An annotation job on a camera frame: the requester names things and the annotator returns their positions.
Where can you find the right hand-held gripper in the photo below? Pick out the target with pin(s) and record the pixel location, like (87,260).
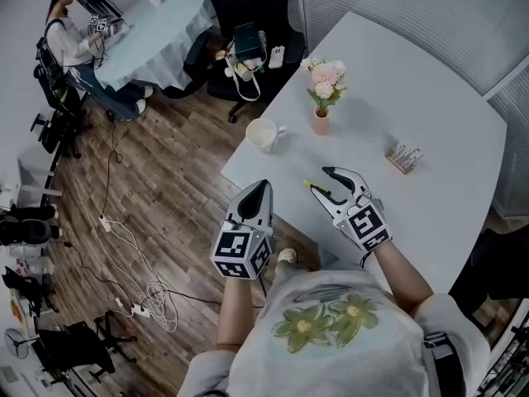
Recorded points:
(365,223)

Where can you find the round table with blue cloth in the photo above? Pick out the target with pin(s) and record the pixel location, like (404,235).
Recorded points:
(165,27)

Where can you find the white plug adapter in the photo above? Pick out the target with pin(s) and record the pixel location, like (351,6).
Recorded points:
(106,223)

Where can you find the black mesh office chair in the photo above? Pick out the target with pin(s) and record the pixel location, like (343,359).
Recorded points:
(492,263)

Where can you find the white mug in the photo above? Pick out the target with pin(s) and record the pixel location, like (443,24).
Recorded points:
(261,135)

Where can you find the small desk fan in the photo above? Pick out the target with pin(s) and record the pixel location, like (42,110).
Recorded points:
(16,343)

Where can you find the wooden card holder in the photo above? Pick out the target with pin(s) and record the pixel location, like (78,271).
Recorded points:
(403,161)

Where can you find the pink vase with flowers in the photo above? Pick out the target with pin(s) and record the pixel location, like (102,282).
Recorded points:
(321,124)

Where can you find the dark box device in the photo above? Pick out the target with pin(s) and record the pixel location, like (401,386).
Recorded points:
(248,41)

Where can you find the person's grey flower shirt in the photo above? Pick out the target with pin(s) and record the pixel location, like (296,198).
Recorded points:
(330,362)

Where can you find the person's right forearm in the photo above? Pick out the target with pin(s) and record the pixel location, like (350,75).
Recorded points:
(403,275)

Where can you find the white phone case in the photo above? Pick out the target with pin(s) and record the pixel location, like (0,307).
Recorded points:
(276,56)

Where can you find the white metal rack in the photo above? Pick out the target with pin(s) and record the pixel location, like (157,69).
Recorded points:
(35,180)

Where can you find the small dark chair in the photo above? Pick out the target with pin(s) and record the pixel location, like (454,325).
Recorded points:
(194,64)

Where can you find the person's grey trousers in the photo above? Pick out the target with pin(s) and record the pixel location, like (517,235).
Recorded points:
(289,269)

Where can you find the person's white shoe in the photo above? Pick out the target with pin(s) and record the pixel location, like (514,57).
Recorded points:
(287,255)

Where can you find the person's left forearm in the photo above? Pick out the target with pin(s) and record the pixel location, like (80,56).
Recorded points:
(237,312)

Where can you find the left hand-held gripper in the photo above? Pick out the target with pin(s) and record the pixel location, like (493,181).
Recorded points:
(233,246)

